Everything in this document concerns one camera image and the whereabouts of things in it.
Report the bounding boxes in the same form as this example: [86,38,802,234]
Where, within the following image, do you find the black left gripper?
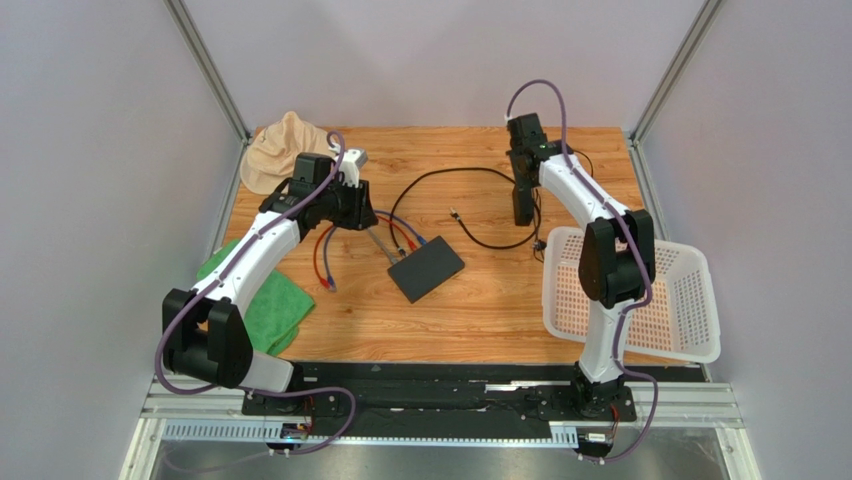
[315,176,379,232]

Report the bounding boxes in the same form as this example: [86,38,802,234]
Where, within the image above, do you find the red ethernet cable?
[312,214,419,289]

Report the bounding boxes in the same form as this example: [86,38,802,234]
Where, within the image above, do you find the black network switch box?
[387,236,465,303]

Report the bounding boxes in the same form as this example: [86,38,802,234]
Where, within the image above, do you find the black ethernet cable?
[388,166,518,260]

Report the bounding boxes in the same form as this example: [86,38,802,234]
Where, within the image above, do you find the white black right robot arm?
[507,114,655,416]

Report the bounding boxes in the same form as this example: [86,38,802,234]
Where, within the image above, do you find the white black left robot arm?
[156,148,378,393]

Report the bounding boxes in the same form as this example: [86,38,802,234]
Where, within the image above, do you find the black power adapter brick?
[512,182,535,226]

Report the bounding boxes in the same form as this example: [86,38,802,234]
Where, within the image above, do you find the beige bucket hat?
[240,111,331,195]

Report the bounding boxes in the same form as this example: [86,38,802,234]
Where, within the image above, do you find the green microfiber cloth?
[196,239,317,357]

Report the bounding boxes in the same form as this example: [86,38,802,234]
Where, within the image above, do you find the white plastic mesh basket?
[542,227,721,364]

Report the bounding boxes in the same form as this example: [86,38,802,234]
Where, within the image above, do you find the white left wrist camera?
[338,148,368,187]

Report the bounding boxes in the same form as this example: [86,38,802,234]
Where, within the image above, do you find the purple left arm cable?
[154,130,358,457]

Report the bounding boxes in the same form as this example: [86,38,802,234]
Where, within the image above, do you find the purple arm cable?
[154,130,358,457]
[505,79,660,465]

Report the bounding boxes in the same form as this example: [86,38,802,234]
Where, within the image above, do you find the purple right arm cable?
[505,79,660,465]

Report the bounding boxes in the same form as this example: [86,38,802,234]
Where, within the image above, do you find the aluminium front frame rail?
[120,381,760,479]

